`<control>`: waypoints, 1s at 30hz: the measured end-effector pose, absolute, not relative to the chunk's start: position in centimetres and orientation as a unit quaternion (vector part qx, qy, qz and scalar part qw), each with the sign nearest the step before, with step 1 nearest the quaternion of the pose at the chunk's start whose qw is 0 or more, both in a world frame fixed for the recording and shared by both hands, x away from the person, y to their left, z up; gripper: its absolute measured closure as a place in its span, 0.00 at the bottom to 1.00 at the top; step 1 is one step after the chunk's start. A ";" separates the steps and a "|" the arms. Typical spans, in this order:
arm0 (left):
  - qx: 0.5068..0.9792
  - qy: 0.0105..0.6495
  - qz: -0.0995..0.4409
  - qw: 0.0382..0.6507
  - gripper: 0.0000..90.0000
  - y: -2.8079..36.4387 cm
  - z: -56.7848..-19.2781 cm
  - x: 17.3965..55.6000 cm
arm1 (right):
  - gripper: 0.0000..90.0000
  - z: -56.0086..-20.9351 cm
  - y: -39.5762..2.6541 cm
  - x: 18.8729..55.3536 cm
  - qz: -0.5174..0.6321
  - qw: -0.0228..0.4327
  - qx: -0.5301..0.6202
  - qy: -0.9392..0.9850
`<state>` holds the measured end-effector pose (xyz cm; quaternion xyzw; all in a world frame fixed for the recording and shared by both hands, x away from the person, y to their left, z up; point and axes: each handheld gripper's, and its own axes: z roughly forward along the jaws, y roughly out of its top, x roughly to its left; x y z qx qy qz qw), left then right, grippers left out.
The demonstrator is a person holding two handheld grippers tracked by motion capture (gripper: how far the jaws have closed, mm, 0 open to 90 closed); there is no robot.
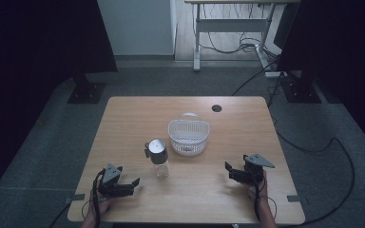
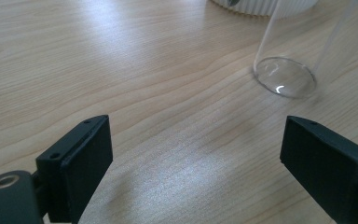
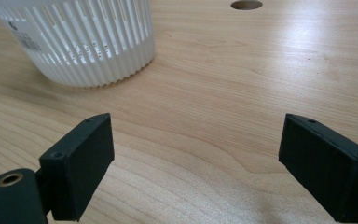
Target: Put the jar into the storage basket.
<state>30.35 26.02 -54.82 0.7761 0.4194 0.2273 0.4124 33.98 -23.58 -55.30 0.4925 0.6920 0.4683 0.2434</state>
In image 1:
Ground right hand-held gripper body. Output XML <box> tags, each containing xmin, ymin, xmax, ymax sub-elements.
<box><xmin>228</xmin><ymin>153</ymin><xmax>276</xmax><ymax>185</ymax></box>

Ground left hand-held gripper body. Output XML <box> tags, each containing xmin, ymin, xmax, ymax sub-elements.
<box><xmin>98</xmin><ymin>162</ymin><xmax>135</xmax><ymax>200</ymax></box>

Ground clear bottle with black cap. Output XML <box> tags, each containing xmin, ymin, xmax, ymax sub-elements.
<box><xmin>144</xmin><ymin>138</ymin><xmax>171</xmax><ymax>180</ymax></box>

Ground white plastic basket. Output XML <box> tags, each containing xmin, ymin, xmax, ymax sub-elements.
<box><xmin>167</xmin><ymin>112</ymin><xmax>211</xmax><ymax>157</ymax></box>

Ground person's left hand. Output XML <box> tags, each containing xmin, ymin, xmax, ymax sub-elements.
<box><xmin>87</xmin><ymin>189</ymin><xmax>118</xmax><ymax>221</ymax></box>

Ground person's right hand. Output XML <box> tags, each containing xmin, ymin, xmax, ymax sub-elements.
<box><xmin>243</xmin><ymin>170</ymin><xmax>270</xmax><ymax>208</ymax></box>

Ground black stand base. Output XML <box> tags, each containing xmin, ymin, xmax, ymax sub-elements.
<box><xmin>67</xmin><ymin>73</ymin><xmax>107</xmax><ymax>105</ymax></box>
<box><xmin>280</xmin><ymin>70</ymin><xmax>323</xmax><ymax>105</ymax></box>

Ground white power strip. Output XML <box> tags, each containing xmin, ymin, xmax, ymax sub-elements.
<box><xmin>263</xmin><ymin>71</ymin><xmax>288</xmax><ymax>79</ymax></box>

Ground black curtain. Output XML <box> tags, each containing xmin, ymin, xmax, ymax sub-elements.
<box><xmin>0</xmin><ymin>0</ymin><xmax>119</xmax><ymax>203</ymax></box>
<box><xmin>276</xmin><ymin>0</ymin><xmax>365</xmax><ymax>160</ymax></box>

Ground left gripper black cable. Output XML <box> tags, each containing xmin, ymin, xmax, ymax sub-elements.
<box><xmin>90</xmin><ymin>168</ymin><xmax>107</xmax><ymax>228</ymax></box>

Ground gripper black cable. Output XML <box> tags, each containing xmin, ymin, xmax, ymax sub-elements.
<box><xmin>253</xmin><ymin>181</ymin><xmax>262</xmax><ymax>222</ymax></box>
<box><xmin>90</xmin><ymin>168</ymin><xmax>107</xmax><ymax>228</ymax></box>

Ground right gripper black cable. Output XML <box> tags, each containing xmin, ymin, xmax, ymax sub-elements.
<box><xmin>253</xmin><ymin>181</ymin><xmax>262</xmax><ymax>222</ymax></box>

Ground thin black floor cable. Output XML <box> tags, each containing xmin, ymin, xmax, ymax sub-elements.
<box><xmin>231</xmin><ymin>60</ymin><xmax>279</xmax><ymax>97</ymax></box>
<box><xmin>48</xmin><ymin>202</ymin><xmax>72</xmax><ymax>228</ymax></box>

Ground thick black floor cable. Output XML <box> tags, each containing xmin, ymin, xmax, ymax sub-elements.
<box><xmin>270</xmin><ymin>116</ymin><xmax>356</xmax><ymax>228</ymax></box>

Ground tangle of black cables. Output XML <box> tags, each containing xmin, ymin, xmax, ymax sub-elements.
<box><xmin>199</xmin><ymin>29</ymin><xmax>281</xmax><ymax>62</ymax></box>

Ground grey metal desk frame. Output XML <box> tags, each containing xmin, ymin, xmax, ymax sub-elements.
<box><xmin>183</xmin><ymin>0</ymin><xmax>301</xmax><ymax>73</ymax></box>

